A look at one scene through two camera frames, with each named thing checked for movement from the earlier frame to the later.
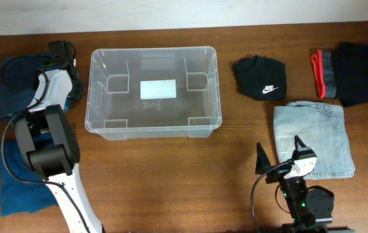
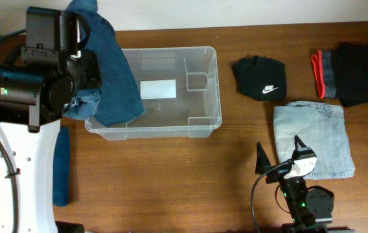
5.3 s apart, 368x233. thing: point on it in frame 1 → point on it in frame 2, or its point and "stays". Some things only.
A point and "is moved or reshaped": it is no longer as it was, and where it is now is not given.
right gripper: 262,162 stays
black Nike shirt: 261,77 stays
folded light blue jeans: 321,127 stays
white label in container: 158,89 stays
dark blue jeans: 18,74 is moved or reshaped
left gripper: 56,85 → 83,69
